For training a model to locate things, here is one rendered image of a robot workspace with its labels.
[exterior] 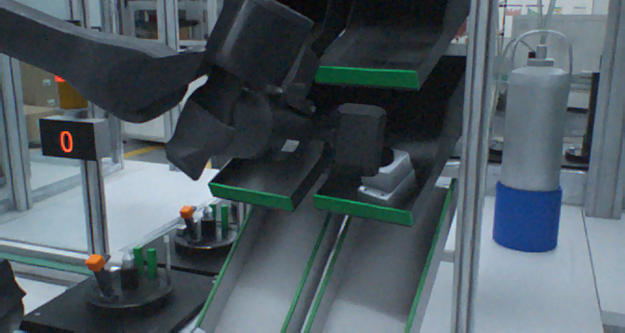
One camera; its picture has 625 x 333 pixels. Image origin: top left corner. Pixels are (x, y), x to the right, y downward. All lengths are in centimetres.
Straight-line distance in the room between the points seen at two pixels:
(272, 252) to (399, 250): 19
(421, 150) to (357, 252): 17
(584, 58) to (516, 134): 650
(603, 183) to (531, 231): 39
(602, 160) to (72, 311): 142
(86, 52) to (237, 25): 11
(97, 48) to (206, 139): 10
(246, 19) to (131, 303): 64
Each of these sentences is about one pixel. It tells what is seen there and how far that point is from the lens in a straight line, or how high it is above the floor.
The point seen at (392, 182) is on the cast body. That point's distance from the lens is 71.
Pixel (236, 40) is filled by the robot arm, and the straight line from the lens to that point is 45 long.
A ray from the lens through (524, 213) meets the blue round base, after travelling 155.
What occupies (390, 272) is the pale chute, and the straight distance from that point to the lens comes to 84.
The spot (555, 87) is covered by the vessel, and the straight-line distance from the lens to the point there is 150.
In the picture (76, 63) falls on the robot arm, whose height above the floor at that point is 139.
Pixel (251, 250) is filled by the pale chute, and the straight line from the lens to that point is 91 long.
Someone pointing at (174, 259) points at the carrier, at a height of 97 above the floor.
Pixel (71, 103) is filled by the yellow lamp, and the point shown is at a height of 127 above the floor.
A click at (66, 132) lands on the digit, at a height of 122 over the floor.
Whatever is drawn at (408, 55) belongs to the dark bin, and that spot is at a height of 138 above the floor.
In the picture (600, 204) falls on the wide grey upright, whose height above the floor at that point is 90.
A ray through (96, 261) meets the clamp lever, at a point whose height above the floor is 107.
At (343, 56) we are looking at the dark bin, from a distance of 78.
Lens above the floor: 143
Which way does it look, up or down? 14 degrees down
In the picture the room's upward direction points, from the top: straight up
